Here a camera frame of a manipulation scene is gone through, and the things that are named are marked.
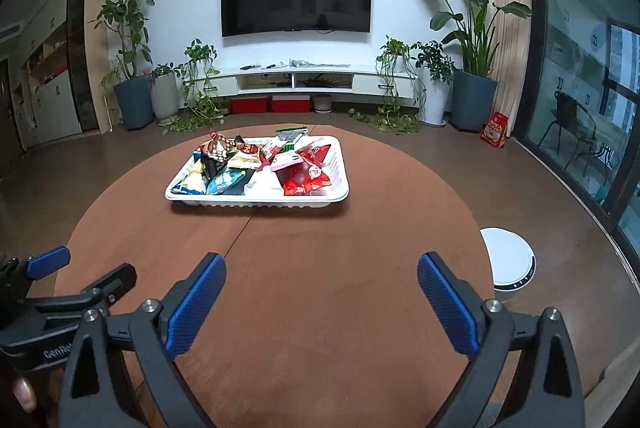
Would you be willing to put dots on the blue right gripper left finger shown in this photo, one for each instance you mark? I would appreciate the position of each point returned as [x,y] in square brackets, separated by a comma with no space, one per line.
[188,303]

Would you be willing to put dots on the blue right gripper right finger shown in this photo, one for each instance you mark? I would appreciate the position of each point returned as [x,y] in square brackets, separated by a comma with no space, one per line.
[455,303]

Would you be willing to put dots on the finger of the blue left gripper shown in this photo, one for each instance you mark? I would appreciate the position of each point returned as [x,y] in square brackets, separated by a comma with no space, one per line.
[40,266]
[109,288]

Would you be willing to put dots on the dark blue snack bag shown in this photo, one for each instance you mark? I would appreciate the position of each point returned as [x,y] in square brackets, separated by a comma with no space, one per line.
[193,183]

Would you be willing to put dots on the light blue chips bag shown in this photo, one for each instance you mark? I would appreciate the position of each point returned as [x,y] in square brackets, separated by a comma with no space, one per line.
[227,178]

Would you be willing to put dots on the black snack packet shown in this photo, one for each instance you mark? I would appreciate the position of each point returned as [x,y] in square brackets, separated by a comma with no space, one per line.
[213,162]

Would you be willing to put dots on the white sachet packet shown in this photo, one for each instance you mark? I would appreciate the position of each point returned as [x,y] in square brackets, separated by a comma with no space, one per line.
[263,185]

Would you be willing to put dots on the orange lollipop packet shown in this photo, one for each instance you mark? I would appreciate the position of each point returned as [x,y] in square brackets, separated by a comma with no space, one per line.
[244,161]

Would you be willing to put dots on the beige red biscuit packet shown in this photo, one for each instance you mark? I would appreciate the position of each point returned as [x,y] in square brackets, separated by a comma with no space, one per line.
[218,147]

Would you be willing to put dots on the red snack packet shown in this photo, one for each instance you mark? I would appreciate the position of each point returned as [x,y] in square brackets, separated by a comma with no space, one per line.
[308,176]

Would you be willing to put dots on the pink white snack packet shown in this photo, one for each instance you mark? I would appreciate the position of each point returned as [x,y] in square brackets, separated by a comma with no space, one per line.
[284,160]

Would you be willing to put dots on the clear bag of seeds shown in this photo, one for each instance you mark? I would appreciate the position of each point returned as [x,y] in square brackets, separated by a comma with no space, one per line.
[287,138]

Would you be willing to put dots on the person left hand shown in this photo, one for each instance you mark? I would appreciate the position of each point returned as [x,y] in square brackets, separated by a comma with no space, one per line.
[25,394]

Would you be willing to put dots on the white robot vacuum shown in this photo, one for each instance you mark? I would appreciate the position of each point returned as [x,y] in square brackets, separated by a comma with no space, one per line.
[513,262]

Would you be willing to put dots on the white plastic tray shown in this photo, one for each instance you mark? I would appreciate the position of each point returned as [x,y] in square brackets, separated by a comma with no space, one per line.
[333,166]

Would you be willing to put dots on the red paper bag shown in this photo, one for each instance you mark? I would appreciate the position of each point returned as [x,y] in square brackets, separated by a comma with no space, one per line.
[494,132]

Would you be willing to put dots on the tall plant blue pot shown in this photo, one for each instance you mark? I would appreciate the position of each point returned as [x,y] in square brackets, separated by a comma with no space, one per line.
[125,84]

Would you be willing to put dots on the plant in grey pot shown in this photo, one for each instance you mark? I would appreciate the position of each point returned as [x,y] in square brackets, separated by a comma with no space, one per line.
[164,93]

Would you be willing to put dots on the large plant dark pot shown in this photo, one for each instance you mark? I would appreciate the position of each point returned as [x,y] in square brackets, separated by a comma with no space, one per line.
[474,30]

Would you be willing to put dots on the red box left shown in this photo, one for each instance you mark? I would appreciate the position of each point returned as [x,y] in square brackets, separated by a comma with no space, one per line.
[250,104]

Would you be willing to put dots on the red box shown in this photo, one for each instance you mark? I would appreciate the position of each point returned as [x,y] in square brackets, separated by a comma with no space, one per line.
[250,104]
[291,103]

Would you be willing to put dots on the black balcony chair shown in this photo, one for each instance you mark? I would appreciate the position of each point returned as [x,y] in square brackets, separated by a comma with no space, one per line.
[576,140]

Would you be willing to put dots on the red box right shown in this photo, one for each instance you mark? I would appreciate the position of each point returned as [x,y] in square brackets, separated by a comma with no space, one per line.
[291,103]

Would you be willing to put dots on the trailing plant white pot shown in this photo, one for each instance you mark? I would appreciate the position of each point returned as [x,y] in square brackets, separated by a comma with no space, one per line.
[423,63]

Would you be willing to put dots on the white tv cabinet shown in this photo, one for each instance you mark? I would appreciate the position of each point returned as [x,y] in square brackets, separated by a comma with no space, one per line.
[350,81]

